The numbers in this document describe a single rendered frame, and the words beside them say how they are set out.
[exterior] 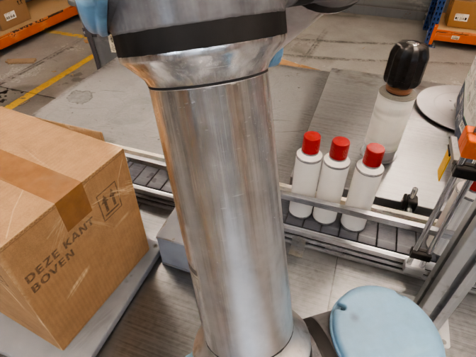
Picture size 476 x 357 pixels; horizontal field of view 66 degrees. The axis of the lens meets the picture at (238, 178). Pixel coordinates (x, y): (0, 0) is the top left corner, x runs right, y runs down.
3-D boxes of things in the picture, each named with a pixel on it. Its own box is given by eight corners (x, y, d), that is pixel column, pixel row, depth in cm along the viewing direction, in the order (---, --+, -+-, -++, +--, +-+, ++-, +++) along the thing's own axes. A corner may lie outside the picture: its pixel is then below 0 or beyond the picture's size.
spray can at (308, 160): (314, 205, 83) (329, 130, 69) (309, 222, 79) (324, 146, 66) (291, 200, 84) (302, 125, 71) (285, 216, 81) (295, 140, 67)
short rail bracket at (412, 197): (406, 222, 86) (423, 185, 78) (406, 231, 84) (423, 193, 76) (392, 219, 87) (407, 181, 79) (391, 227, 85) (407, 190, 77)
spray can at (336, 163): (337, 211, 82) (357, 135, 68) (333, 228, 78) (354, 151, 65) (314, 205, 83) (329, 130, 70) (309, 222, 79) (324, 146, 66)
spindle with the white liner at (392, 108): (396, 147, 100) (435, 38, 80) (394, 167, 93) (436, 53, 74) (362, 141, 102) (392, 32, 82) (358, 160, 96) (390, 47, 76)
